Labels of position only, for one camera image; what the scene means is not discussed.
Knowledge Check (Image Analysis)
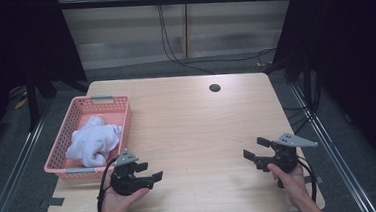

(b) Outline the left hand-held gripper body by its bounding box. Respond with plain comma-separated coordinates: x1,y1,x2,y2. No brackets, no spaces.
107,148,157,198

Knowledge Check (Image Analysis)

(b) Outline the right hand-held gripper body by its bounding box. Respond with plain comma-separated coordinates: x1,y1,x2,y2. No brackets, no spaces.
252,129,322,191

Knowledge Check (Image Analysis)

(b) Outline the lavender printed towel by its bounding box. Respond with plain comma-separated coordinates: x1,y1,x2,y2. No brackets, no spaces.
63,114,126,170

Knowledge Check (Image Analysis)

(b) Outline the pink plastic basket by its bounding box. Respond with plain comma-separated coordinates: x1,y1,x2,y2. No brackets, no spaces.
38,92,137,182

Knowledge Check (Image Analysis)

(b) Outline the person's left hand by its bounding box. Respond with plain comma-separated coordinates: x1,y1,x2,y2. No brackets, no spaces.
94,168,152,212

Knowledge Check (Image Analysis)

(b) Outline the person's right hand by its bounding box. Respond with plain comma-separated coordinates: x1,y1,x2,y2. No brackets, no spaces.
267,160,312,208

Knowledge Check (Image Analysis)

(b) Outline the dark tape strip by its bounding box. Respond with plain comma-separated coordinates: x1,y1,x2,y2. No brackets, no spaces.
303,174,325,185
46,196,66,208

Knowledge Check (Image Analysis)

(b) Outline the small yellow object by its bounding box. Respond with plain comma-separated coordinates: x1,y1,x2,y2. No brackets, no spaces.
14,98,29,110

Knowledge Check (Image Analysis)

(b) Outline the black curtain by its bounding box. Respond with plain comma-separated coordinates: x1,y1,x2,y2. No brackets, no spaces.
0,0,94,157
257,0,376,189

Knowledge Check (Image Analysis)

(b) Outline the black horizontal bar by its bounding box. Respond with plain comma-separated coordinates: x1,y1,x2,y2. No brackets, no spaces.
57,0,296,18

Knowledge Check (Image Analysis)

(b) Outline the left hand-held gripper black cable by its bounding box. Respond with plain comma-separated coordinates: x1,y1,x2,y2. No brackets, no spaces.
93,156,122,212

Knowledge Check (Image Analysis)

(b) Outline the hand-held gripper black cable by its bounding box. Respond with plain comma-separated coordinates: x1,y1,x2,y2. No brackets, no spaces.
93,156,122,212
295,155,319,203

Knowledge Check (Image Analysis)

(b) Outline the right hand-held gripper black cable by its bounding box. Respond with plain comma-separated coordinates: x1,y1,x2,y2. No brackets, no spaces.
295,155,319,203

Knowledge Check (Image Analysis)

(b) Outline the bundle of black floor cables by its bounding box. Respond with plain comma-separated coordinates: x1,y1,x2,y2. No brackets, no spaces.
279,73,325,136

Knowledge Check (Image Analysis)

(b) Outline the metal floor rail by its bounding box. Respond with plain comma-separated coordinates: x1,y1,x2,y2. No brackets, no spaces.
289,76,376,212
0,96,61,212

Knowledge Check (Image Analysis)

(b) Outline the black hanging wall cable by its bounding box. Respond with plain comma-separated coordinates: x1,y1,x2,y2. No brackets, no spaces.
157,0,216,79

